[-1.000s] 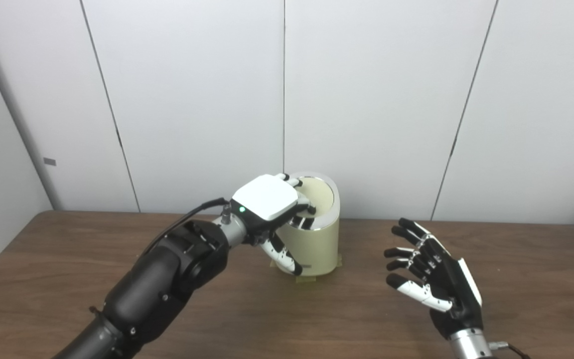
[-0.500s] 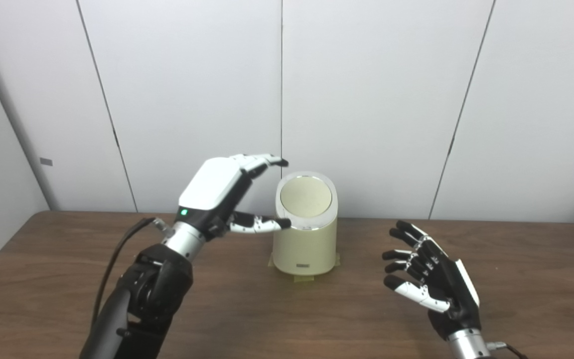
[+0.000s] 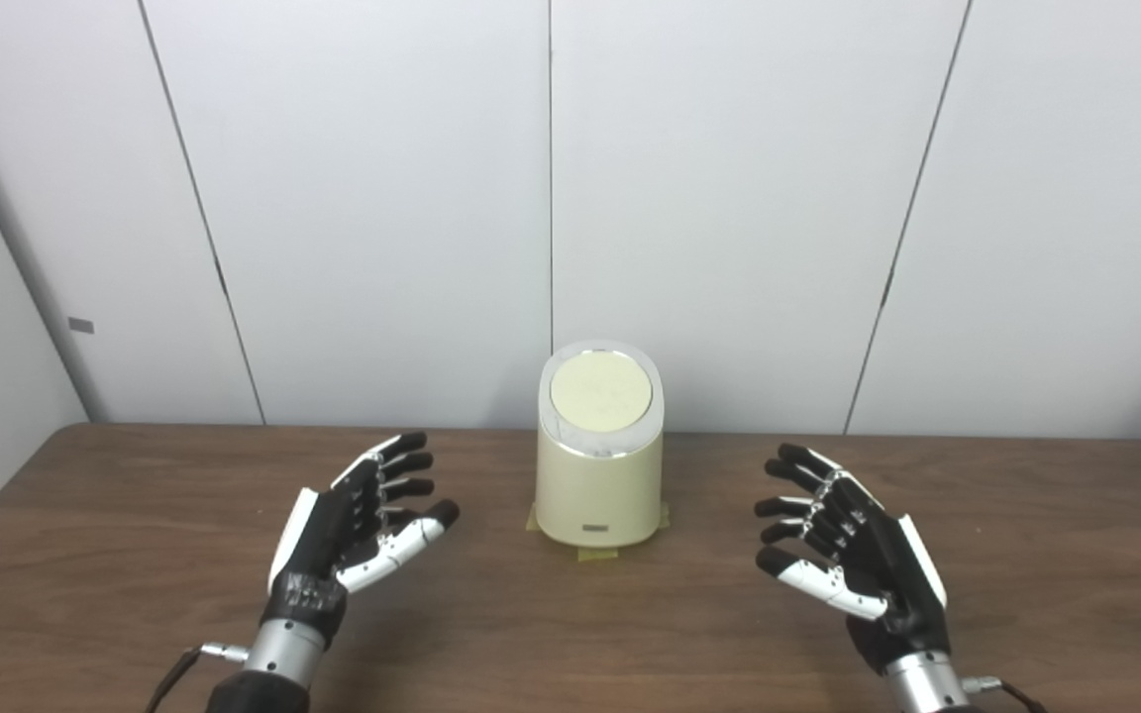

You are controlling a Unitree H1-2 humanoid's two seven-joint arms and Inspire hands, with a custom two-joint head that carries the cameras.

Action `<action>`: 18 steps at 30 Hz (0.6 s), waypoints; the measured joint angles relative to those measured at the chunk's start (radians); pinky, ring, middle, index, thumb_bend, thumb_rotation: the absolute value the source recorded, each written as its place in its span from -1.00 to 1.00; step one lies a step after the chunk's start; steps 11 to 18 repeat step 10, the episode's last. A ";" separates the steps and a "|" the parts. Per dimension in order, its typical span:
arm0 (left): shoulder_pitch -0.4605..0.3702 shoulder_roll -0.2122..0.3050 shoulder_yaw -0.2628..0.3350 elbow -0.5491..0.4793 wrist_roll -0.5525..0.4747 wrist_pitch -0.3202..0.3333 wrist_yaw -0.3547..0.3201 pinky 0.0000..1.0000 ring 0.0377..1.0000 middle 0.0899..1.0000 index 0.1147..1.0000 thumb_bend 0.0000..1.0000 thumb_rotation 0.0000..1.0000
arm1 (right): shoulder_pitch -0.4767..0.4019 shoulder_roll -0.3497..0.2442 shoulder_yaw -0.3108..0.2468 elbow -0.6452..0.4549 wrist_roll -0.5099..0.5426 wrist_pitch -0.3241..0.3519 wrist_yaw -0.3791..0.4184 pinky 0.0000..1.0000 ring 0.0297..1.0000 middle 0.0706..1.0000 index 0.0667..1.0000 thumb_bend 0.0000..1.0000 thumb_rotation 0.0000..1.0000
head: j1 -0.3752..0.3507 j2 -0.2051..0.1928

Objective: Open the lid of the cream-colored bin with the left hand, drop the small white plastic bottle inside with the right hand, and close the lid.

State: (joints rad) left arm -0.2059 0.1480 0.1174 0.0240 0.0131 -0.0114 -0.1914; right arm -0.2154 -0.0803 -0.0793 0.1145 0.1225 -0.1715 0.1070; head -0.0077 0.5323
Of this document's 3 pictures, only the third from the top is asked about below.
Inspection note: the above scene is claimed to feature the cream-colored bin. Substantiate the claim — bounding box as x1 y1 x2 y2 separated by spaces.
535 341 666 548

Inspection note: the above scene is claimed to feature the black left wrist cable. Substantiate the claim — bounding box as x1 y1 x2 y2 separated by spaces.
145 642 251 713

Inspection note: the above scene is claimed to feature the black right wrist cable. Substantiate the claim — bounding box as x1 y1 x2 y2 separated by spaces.
962 675 1047 713

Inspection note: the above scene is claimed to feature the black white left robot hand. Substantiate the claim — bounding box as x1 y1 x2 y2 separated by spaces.
266 431 461 650

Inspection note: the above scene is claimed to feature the round cream bin lid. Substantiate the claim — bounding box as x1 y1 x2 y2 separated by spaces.
550 352 653 433

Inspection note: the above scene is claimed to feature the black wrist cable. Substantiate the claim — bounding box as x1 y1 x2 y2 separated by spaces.
962 675 1047 713
145 642 251 713

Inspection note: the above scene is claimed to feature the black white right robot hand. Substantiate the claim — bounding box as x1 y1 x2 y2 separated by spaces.
754 443 953 676

